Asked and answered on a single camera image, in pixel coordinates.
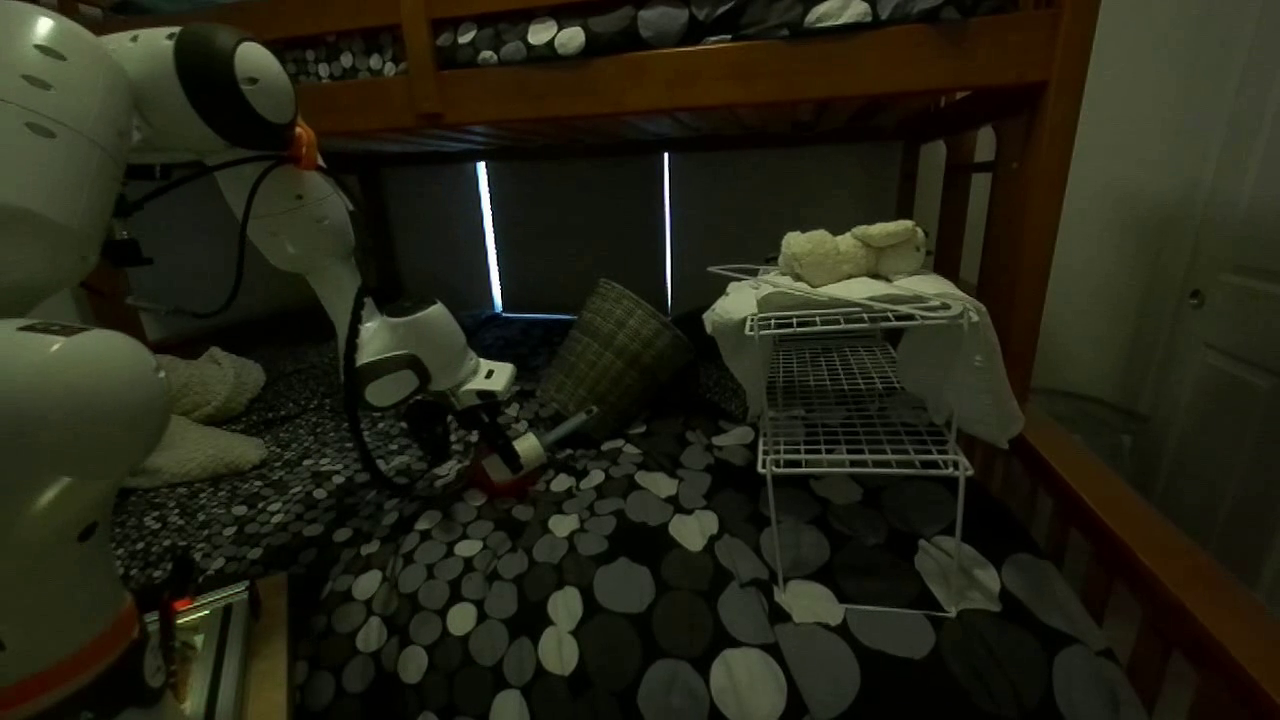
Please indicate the dotted upper bunk bedding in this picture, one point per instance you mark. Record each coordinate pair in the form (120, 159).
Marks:
(642, 27)

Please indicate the dark window blind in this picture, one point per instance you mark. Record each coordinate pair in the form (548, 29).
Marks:
(421, 235)
(583, 224)
(784, 187)

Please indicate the white cloth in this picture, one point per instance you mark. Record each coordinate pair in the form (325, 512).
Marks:
(983, 373)

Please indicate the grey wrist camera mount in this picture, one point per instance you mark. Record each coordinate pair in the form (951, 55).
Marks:
(488, 382)

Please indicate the black dotted duvet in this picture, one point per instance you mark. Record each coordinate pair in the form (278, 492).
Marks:
(642, 587)

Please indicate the white door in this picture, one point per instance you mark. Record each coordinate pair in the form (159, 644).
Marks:
(1226, 401)

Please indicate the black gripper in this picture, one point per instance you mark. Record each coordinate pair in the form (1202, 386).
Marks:
(430, 432)

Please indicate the wooden bunk bed frame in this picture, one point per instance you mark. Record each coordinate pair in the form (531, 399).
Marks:
(746, 83)

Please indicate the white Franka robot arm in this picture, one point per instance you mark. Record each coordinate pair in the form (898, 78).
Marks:
(64, 401)

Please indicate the cream plush toy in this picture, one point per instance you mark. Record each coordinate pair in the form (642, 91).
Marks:
(847, 249)

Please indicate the woven grey basket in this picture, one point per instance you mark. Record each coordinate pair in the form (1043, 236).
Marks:
(612, 353)

